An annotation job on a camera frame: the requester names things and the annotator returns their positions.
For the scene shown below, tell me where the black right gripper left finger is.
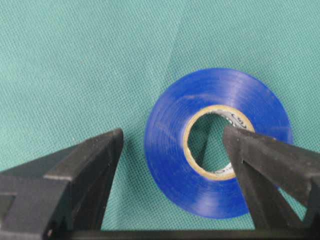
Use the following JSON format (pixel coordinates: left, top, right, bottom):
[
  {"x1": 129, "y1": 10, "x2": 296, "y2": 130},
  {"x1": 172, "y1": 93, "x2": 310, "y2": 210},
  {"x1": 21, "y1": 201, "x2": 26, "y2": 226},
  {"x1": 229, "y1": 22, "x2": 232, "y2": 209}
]
[{"x1": 0, "y1": 128, "x2": 124, "y2": 240}]

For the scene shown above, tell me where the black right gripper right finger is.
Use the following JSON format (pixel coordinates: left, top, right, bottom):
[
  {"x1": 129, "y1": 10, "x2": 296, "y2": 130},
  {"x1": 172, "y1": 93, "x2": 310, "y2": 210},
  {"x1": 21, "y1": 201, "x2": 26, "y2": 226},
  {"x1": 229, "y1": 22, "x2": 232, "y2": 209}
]
[{"x1": 223, "y1": 125, "x2": 320, "y2": 240}]

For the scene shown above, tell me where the blue tape roll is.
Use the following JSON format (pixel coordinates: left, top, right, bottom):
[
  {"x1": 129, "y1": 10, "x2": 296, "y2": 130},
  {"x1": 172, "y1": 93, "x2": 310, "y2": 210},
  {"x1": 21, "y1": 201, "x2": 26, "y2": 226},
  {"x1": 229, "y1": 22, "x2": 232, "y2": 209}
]
[{"x1": 144, "y1": 68, "x2": 293, "y2": 219}]

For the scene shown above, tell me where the green table cloth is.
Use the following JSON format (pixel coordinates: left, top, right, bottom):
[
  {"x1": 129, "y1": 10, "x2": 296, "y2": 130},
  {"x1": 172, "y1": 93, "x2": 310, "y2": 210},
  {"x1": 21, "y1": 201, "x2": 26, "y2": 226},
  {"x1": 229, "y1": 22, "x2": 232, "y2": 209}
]
[{"x1": 0, "y1": 0, "x2": 320, "y2": 230}]

